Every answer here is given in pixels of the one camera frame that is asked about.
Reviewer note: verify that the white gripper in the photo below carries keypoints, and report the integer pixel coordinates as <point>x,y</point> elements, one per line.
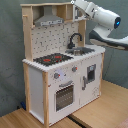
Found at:
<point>87,8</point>

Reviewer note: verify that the white toy microwave door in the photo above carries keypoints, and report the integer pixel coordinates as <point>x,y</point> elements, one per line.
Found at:
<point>77,15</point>

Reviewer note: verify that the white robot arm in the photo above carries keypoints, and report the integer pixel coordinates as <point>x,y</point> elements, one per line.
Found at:
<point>106,21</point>

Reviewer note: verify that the wooden toy kitchen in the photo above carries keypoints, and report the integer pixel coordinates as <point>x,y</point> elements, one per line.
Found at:
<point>46,40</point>

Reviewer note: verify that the grey range hood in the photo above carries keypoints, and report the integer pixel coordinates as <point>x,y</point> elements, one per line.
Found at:
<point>48,18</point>

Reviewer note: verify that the black toy faucet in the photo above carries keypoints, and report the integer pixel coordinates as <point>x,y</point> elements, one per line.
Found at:
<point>74,39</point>

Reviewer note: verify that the grey toy sink basin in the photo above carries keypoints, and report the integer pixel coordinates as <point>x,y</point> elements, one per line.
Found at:
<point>79,51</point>

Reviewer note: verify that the right red stove knob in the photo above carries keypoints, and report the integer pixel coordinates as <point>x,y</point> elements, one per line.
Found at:
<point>74,69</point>

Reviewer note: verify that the red stove knob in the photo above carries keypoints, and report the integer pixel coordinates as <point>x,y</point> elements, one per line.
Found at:
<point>74,69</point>
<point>56,75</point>

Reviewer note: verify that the white cabinet door ice dispenser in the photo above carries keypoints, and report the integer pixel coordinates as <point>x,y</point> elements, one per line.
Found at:
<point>90,79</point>

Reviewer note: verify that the black stovetop red burners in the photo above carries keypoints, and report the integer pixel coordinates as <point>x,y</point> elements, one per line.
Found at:
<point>52,59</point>

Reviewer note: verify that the grey backdrop curtain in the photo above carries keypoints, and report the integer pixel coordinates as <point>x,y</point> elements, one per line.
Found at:
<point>12,50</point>

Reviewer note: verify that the left red stove knob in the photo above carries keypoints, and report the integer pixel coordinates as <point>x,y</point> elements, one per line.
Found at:
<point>56,75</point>

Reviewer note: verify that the white oven door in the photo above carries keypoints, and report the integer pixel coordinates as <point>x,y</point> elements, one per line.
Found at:
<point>63,98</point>

